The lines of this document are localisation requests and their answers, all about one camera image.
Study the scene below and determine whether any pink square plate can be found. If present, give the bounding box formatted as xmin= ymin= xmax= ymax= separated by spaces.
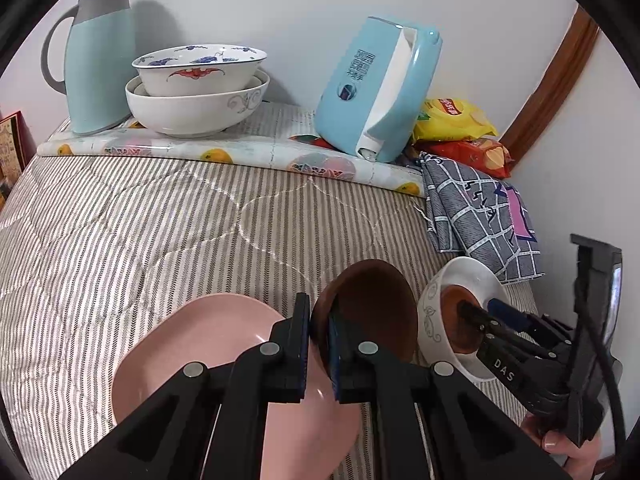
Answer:
xmin=112 ymin=295 xmax=362 ymax=480

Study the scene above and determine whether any blue patterned bowl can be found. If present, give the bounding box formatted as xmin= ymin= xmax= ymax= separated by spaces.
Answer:
xmin=131 ymin=44 xmax=268 ymax=98

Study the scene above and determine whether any brown wooden door frame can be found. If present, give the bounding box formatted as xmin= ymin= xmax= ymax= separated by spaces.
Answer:
xmin=500 ymin=4 xmax=601 ymax=163

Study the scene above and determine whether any person's right hand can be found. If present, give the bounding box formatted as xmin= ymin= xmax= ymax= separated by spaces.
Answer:
xmin=520 ymin=407 xmax=608 ymax=480

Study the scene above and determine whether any fruit print table mat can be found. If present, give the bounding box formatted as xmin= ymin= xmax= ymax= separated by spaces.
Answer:
xmin=37 ymin=102 xmax=426 ymax=198

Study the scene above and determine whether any light blue thermos jug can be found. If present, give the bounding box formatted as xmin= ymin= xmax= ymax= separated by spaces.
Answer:
xmin=40 ymin=0 xmax=142 ymax=136

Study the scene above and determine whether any patterned gift box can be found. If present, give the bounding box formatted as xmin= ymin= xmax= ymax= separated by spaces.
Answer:
xmin=0 ymin=110 xmax=28 ymax=183

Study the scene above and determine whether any yellow chip bag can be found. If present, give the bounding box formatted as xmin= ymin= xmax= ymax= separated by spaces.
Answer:
xmin=412 ymin=97 xmax=499 ymax=143

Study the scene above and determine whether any large white bowl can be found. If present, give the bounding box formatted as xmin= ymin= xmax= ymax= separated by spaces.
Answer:
xmin=125 ymin=69 xmax=271 ymax=138

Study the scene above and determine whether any red chip bag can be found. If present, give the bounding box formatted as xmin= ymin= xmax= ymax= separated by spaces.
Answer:
xmin=415 ymin=137 xmax=515 ymax=180

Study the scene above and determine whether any blue checked cloth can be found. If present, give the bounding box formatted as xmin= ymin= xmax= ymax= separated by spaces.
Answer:
xmin=419 ymin=150 xmax=546 ymax=286

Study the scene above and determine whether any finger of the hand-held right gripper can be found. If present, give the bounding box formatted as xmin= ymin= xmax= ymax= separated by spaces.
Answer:
xmin=459 ymin=300 xmax=506 ymax=348
xmin=487 ymin=298 xmax=538 ymax=333

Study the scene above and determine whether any light blue tissue box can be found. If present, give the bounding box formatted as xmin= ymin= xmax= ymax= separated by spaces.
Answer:
xmin=314 ymin=16 xmax=443 ymax=163

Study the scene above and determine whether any grey striped quilt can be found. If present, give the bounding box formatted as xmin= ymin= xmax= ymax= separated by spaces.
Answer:
xmin=0 ymin=152 xmax=536 ymax=480

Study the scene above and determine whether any small brown bowl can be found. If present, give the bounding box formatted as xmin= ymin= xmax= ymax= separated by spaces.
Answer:
xmin=310 ymin=259 xmax=418 ymax=391
xmin=440 ymin=284 xmax=488 ymax=353

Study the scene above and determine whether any white ceramic bowl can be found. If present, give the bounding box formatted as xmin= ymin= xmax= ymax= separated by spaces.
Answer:
xmin=416 ymin=256 xmax=512 ymax=380

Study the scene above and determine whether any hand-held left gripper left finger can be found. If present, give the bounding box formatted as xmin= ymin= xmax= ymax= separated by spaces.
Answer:
xmin=57 ymin=292 xmax=313 ymax=480

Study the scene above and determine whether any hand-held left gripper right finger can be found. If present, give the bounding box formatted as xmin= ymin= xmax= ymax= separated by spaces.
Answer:
xmin=327 ymin=310 xmax=571 ymax=480

